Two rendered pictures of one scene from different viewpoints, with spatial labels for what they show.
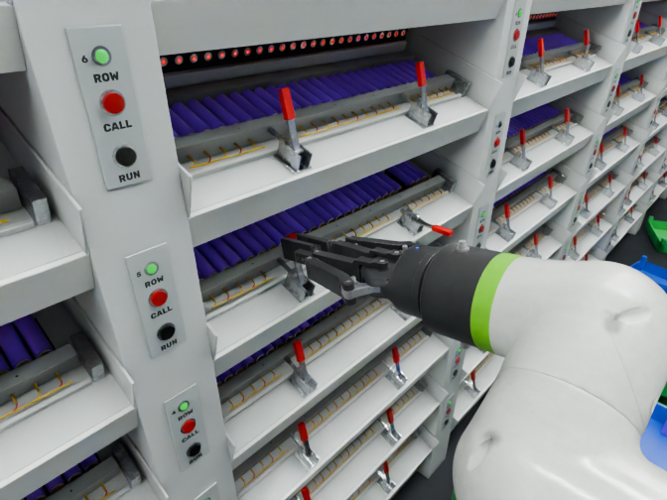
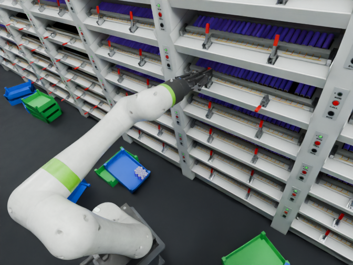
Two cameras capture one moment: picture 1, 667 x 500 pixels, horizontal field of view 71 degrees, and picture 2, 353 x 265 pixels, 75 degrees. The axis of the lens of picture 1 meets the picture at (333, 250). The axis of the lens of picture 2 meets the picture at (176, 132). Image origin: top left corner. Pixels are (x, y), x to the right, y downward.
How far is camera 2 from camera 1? 0.96 m
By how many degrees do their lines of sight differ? 70
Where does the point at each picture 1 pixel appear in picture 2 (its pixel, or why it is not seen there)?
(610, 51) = not seen: outside the picture
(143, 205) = (165, 36)
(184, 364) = (172, 75)
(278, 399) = (202, 112)
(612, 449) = (122, 105)
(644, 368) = (131, 103)
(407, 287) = not seen: hidden behind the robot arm
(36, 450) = (153, 69)
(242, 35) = (188, 6)
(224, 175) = (191, 40)
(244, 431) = (190, 109)
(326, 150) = (220, 48)
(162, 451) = not seen: hidden behind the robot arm
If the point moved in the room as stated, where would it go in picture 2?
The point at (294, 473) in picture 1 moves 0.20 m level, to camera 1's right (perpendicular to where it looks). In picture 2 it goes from (205, 138) to (211, 166)
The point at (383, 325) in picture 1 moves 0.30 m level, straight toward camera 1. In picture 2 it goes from (246, 130) to (183, 134)
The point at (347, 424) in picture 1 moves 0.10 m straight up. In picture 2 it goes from (227, 148) to (227, 135)
